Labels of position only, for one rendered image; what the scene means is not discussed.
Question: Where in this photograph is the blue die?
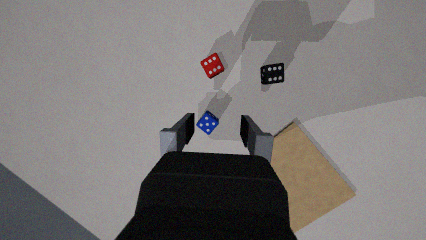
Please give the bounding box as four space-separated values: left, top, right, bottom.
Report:
196 111 219 135

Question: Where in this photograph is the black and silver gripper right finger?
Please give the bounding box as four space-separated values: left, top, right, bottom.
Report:
240 115 274 164

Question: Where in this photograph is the black die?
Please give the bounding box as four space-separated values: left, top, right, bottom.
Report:
260 63 284 84

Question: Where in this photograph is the red die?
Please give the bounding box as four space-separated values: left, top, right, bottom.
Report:
200 53 224 79

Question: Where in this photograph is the tan square mat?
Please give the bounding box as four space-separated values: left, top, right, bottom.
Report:
270 122 356 233

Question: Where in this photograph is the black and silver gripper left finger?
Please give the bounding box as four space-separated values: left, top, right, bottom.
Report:
160 113 194 157

